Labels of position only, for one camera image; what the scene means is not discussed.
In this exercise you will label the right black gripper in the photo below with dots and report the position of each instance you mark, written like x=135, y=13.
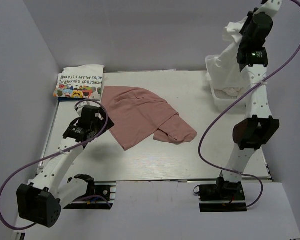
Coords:
x=250, y=15

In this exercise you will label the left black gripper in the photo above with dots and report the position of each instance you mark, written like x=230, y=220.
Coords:
x=102, y=122

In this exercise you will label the pink t shirt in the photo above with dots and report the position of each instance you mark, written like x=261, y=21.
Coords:
x=138, y=113

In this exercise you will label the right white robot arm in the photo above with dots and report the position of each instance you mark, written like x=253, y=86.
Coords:
x=243, y=67

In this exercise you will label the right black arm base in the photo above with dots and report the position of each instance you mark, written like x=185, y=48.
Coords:
x=221, y=197

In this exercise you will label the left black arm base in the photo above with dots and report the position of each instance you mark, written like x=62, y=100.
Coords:
x=98, y=196

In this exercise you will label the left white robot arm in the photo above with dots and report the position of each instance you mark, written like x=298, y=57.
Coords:
x=43, y=198

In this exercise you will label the folded printed white t shirt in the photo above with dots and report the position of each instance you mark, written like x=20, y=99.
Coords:
x=81, y=82

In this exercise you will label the white plastic basket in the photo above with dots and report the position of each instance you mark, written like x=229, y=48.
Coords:
x=222, y=100

